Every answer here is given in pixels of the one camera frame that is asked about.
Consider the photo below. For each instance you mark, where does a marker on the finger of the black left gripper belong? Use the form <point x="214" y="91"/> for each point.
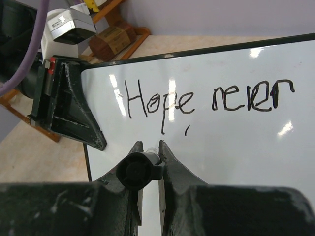
<point x="70" y="115"/>

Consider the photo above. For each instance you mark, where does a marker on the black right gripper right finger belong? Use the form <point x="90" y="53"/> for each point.
<point x="192" y="207"/>

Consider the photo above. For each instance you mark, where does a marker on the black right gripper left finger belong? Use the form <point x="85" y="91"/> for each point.
<point x="99" y="208"/>

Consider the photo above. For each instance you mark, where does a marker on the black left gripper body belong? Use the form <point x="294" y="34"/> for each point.
<point x="42" y="111"/>

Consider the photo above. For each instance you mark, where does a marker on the black whiteboard marker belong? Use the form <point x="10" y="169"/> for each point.
<point x="138" y="169"/>

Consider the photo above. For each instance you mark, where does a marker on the white whiteboard black frame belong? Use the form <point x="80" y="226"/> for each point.
<point x="241" y="114"/>

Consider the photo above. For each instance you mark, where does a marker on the orange wooden shelf rack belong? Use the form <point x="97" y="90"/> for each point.
<point x="109" y="15"/>

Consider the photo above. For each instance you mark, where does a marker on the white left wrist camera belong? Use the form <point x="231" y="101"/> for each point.
<point x="65" y="29"/>

